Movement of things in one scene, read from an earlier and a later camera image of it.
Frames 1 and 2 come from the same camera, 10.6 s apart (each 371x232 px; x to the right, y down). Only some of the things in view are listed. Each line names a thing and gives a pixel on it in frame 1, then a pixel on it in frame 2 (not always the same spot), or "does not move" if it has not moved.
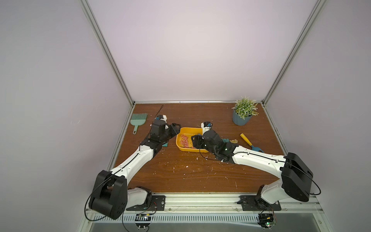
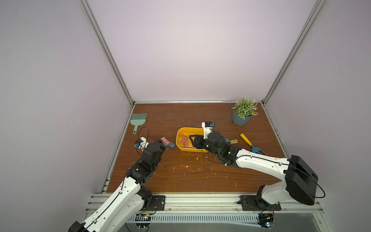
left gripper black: (173, 129) -> (161, 148)
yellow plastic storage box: (183, 139) does not move
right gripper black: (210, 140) does not move
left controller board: (143, 220) does not move
